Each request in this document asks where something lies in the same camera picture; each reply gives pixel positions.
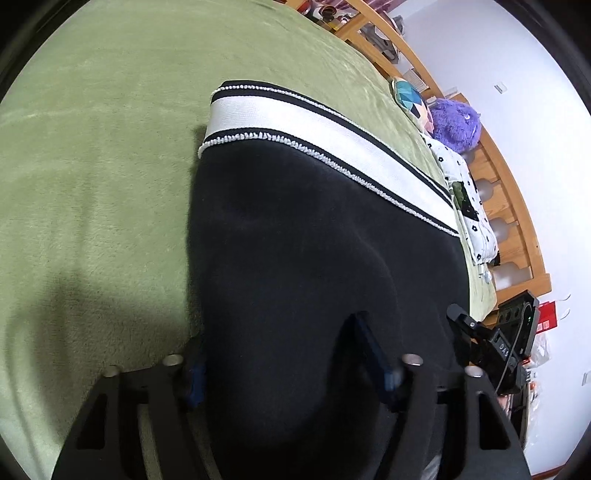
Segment wooden bed frame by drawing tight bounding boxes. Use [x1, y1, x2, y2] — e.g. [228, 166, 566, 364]
[332, 0, 552, 324]

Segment dark small flat item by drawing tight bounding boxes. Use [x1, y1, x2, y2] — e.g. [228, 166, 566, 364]
[450, 181, 481, 222]

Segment green fleece blanket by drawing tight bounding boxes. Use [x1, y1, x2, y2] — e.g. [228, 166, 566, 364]
[0, 0, 499, 480]

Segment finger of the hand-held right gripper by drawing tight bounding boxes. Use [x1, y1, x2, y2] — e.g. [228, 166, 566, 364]
[445, 304, 493, 368]

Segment red paper bag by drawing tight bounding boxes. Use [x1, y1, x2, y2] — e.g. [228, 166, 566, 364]
[536, 302, 566, 333]

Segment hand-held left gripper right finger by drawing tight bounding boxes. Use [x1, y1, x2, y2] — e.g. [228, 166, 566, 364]
[339, 313, 532, 480]

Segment black pants with white stripe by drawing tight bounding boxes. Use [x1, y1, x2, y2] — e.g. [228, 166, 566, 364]
[187, 80, 472, 480]

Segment cluttered small shelf items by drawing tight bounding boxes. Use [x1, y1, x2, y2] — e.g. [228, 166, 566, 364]
[291, 0, 402, 61]

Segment white black-dotted pillow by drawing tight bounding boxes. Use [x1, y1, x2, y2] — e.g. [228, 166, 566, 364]
[425, 134, 499, 264]

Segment colourful patterned cushion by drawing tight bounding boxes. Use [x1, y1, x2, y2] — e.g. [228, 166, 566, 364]
[392, 78, 435, 134]

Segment purple plush toy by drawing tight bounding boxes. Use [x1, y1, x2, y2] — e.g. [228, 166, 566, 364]
[429, 97, 483, 153]

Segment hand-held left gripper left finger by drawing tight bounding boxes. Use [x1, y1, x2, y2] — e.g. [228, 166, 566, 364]
[51, 337, 218, 480]

